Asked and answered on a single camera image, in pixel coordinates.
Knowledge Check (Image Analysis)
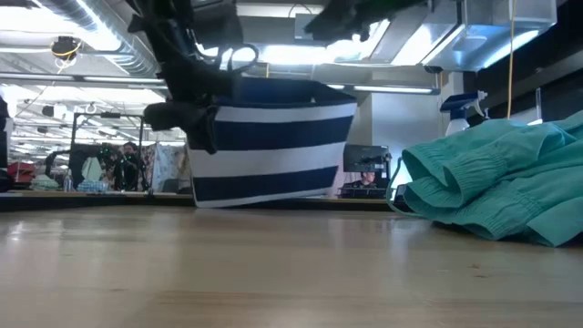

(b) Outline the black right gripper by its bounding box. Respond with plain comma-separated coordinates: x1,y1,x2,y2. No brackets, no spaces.
303,0,427,43

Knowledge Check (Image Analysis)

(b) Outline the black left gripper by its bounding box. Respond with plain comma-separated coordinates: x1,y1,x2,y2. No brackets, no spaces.
126,0,256,105

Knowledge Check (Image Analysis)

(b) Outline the navy white-striped fabric bin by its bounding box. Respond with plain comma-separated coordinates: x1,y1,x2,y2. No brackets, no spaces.
187,76,359,210

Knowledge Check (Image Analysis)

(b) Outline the teal garment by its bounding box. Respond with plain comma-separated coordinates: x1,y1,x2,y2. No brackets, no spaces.
385,110,583,249

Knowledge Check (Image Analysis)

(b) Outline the grey ceiling box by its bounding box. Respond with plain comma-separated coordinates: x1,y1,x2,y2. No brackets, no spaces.
293,13,320,41

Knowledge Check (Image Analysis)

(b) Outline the bright ceiling light panel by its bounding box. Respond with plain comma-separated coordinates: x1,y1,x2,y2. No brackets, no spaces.
195,41,347,66

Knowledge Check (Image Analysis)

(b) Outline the patterned hanging cloth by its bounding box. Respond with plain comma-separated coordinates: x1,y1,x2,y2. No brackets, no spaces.
138,143,191,192

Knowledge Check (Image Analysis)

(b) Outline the black yellow ceiling reel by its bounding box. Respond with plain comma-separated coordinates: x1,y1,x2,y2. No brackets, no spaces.
49,36,83,63

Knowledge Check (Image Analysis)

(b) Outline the person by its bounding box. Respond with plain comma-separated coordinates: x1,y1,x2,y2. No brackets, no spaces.
341,170,388,200
112,140,143,192

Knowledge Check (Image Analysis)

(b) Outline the clear spray bottle blue trigger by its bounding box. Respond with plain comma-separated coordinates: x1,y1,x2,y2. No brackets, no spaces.
439,89,489,137

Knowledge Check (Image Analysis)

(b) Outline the black monitor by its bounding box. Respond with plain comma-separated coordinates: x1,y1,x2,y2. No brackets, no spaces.
67,144,104,188

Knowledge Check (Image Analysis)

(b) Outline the teal background cloth pile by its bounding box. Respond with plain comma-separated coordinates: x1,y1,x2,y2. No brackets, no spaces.
30,175,61,191
77,179,110,193

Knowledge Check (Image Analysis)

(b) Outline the red background object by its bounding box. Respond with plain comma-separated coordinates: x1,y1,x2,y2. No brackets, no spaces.
6,162,36,183

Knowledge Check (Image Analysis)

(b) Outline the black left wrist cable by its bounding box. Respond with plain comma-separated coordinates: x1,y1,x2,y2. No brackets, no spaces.
217,42,261,75

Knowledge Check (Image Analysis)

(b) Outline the corrugated silver ventilation duct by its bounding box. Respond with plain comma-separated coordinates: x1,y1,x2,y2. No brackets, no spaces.
26,0,169,81

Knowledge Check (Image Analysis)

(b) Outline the black metal rig frame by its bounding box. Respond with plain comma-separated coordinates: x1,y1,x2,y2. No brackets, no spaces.
69,112,146,192

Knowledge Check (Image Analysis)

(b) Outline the yellow hanging cable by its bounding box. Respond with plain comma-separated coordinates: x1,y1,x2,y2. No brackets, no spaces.
505,0,517,120

